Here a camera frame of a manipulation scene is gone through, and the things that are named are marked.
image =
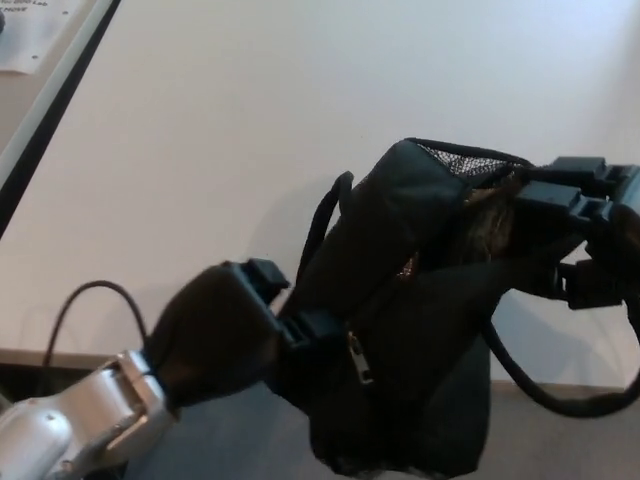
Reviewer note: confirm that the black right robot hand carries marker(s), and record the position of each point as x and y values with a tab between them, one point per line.
620	225

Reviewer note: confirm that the dark grey lumpy object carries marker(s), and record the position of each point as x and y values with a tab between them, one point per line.
2	22

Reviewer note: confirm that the white printed paper sheet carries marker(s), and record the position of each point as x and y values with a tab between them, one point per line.
40	37

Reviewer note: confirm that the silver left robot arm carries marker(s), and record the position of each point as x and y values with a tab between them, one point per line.
60	425

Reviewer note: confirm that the black fabric lunch bag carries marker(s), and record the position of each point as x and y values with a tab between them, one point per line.
425	350

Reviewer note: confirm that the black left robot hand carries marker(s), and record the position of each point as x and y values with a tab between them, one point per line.
210	325

